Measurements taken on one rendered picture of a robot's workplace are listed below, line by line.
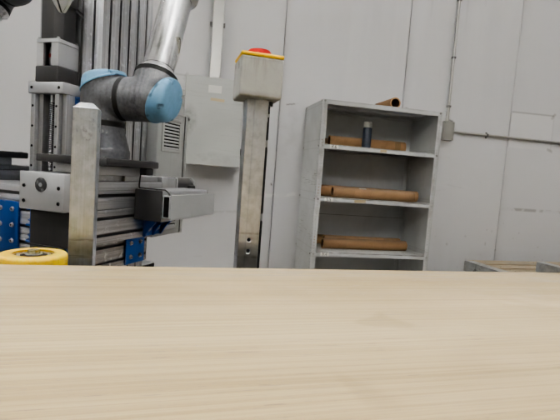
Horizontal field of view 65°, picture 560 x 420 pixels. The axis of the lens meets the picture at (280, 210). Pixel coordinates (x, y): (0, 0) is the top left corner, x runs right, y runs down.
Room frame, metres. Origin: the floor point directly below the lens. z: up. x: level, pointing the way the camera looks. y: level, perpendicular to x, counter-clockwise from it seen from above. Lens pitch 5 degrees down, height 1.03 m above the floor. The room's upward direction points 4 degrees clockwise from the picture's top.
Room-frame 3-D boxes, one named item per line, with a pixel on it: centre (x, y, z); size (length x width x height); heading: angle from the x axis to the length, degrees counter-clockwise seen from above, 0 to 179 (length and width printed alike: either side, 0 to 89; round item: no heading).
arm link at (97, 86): (1.21, 0.49, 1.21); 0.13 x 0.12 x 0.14; 79
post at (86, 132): (0.67, 0.30, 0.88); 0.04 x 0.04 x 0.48; 15
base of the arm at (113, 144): (1.21, 0.50, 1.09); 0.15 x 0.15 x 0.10
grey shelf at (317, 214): (3.27, -0.62, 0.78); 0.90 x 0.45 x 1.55; 102
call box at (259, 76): (0.74, 0.05, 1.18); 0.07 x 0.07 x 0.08; 15
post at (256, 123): (0.74, 0.05, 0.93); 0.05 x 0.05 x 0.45; 15
